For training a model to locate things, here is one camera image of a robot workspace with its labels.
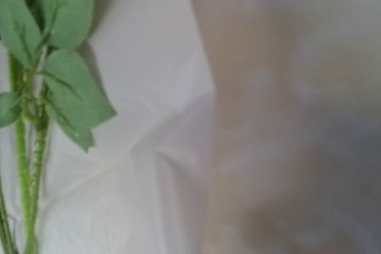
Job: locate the pink fake rose stem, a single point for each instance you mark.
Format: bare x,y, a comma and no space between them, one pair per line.
50,82

